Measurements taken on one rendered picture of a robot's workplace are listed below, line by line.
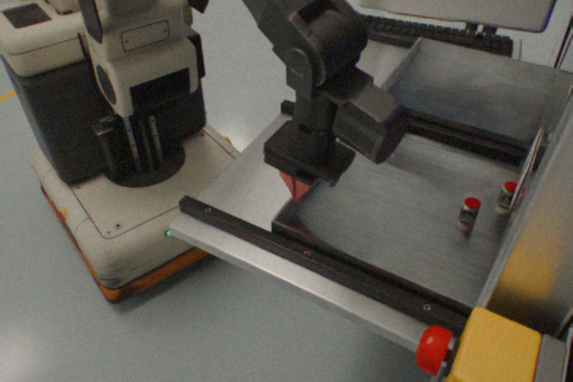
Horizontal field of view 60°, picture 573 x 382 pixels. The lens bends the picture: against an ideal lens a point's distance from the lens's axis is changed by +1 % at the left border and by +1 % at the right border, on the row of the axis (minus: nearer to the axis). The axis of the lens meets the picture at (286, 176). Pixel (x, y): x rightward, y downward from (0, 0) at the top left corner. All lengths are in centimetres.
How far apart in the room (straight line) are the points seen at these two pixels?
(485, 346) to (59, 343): 145
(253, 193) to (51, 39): 90
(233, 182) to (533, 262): 46
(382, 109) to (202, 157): 130
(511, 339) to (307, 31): 31
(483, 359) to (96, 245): 127
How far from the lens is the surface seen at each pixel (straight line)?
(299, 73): 50
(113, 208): 164
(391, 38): 113
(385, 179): 77
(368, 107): 50
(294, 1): 49
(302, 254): 63
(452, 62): 110
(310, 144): 57
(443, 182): 78
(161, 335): 165
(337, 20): 50
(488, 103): 99
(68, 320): 177
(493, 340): 44
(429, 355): 45
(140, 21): 126
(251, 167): 78
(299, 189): 63
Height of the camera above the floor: 139
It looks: 42 degrees down
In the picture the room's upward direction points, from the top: straight up
